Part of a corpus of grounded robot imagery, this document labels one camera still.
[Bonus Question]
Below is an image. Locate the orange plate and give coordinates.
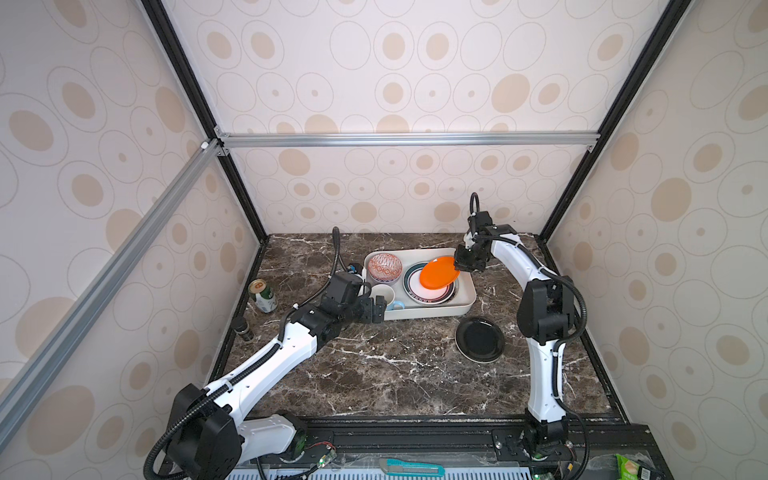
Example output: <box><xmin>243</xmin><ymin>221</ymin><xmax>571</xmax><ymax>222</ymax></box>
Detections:
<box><xmin>419</xmin><ymin>256</ymin><xmax>460</xmax><ymax>290</ymax></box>

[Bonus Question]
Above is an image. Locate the light blue ceramic mug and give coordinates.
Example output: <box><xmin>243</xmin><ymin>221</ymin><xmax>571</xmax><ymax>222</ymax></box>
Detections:
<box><xmin>371</xmin><ymin>284</ymin><xmax>405</xmax><ymax>311</ymax></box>

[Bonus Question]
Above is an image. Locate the white plastic bin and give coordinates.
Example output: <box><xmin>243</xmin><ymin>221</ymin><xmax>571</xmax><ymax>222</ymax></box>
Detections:
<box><xmin>363</xmin><ymin>248</ymin><xmax>477</xmax><ymax>321</ymax></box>

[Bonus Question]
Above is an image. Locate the white green rimmed plate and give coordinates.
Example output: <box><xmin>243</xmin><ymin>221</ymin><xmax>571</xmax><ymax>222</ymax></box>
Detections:
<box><xmin>402</xmin><ymin>262</ymin><xmax>456</xmax><ymax>305</ymax></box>

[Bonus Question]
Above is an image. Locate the red patterned bowl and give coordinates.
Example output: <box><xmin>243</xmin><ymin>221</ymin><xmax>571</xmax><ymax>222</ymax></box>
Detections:
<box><xmin>366</xmin><ymin>252</ymin><xmax>403</xmax><ymax>284</ymax></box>

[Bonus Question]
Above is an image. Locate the black plate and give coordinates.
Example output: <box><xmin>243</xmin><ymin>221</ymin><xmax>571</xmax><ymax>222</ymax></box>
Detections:
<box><xmin>455</xmin><ymin>317</ymin><xmax>505</xmax><ymax>364</ymax></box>

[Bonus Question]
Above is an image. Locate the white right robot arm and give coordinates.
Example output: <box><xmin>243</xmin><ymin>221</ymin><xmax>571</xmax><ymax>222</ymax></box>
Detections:
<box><xmin>454</xmin><ymin>193</ymin><xmax>587</xmax><ymax>458</ymax></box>

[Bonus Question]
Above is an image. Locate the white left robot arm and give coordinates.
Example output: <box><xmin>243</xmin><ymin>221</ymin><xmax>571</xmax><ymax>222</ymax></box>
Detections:
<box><xmin>143</xmin><ymin>229</ymin><xmax>386</xmax><ymax>479</ymax></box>

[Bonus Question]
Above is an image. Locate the green label drink bottle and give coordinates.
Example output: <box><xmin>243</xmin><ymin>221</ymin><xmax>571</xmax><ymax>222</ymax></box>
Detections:
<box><xmin>248</xmin><ymin>279</ymin><xmax>277</xmax><ymax>314</ymax></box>

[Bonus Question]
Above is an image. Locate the small dark cap bottle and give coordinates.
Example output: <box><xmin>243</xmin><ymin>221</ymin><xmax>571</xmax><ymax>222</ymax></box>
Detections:
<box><xmin>231</xmin><ymin>317</ymin><xmax>254</xmax><ymax>342</ymax></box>

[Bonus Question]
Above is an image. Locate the teal utility knife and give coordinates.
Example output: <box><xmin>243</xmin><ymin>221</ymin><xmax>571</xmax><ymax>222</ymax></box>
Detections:
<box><xmin>379</xmin><ymin>458</ymin><xmax>446</xmax><ymax>478</ymax></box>

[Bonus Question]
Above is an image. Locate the green snack packet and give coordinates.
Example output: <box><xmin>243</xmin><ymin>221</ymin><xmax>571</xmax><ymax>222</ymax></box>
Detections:
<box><xmin>616</xmin><ymin>454</ymin><xmax>663</xmax><ymax>480</ymax></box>

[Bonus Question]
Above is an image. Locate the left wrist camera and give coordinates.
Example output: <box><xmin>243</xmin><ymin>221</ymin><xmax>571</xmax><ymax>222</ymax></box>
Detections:
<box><xmin>327</xmin><ymin>271</ymin><xmax>364</xmax><ymax>304</ymax></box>

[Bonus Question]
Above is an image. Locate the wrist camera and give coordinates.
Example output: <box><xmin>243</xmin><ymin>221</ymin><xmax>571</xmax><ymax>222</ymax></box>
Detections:
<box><xmin>467</xmin><ymin>211</ymin><xmax>494</xmax><ymax>237</ymax></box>
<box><xmin>327</xmin><ymin>271</ymin><xmax>364</xmax><ymax>304</ymax></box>

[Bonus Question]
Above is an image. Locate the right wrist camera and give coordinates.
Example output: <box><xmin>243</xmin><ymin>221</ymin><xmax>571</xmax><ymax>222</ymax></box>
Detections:
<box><xmin>467</xmin><ymin>211</ymin><xmax>494</xmax><ymax>237</ymax></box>

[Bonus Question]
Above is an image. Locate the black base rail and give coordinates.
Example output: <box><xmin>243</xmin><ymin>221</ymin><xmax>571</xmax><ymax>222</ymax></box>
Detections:
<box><xmin>225</xmin><ymin>413</ymin><xmax>672</xmax><ymax>479</ymax></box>

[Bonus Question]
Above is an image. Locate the silver aluminium rail back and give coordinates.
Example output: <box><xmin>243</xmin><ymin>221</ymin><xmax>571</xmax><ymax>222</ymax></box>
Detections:
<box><xmin>219</xmin><ymin>130</ymin><xmax>600</xmax><ymax>150</ymax></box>

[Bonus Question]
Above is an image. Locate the silver aluminium rail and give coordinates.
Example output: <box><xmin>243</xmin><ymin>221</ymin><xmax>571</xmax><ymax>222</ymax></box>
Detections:
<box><xmin>1</xmin><ymin>138</ymin><xmax>223</xmax><ymax>449</ymax></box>
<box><xmin>219</xmin><ymin>130</ymin><xmax>600</xmax><ymax>150</ymax></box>

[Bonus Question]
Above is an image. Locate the black frame post left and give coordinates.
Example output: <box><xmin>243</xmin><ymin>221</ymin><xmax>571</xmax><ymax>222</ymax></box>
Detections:
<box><xmin>140</xmin><ymin>0</ymin><xmax>269</xmax><ymax>244</ymax></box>

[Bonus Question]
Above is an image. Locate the black frame post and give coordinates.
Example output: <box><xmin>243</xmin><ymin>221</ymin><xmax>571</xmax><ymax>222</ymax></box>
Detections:
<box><xmin>140</xmin><ymin>0</ymin><xmax>269</xmax><ymax>244</ymax></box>
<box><xmin>537</xmin><ymin>0</ymin><xmax>694</xmax><ymax>245</ymax></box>

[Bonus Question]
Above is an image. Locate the black frame post right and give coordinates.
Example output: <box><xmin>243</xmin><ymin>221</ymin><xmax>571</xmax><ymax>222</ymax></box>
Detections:
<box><xmin>537</xmin><ymin>0</ymin><xmax>694</xmax><ymax>245</ymax></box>

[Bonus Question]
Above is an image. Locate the silver aluminium rail left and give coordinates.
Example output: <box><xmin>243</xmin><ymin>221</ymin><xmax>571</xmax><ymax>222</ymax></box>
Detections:
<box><xmin>1</xmin><ymin>138</ymin><xmax>223</xmax><ymax>449</ymax></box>

